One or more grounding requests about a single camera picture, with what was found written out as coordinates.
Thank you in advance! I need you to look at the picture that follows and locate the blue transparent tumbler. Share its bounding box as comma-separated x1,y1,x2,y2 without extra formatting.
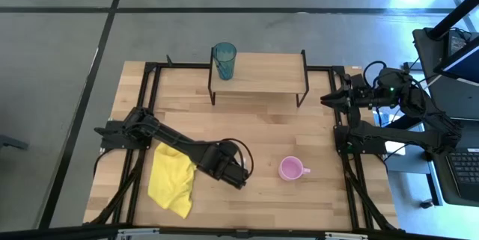
211,41,238,81

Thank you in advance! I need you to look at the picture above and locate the black slanted pole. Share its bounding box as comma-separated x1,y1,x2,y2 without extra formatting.
427,0,479,41

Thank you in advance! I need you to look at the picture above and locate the yellow cloth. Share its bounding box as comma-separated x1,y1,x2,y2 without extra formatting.
147,141,198,220

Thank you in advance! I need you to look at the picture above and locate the wooden table with black frame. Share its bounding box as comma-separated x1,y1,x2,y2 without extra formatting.
207,47,311,108

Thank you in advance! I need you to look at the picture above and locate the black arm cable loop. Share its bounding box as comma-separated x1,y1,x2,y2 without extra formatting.
361,59,388,84
220,138,255,178

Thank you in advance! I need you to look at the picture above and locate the black monitor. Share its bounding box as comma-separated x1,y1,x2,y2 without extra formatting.
433,40,479,84

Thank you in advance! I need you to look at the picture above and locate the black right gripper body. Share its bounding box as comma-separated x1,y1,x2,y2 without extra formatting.
347,84,379,109

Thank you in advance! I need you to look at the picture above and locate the black aluminium table frame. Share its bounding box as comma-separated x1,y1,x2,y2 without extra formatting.
84,60,403,233

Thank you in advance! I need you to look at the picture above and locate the pink plastic bin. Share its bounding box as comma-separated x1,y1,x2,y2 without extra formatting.
278,156,311,182

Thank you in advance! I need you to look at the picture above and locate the black laptop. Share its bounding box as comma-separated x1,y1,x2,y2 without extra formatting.
442,145,479,208

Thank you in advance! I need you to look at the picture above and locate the black side desk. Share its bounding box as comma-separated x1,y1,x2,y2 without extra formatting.
412,27,479,121

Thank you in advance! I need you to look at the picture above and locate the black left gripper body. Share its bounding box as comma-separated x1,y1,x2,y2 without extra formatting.
198,141,250,191

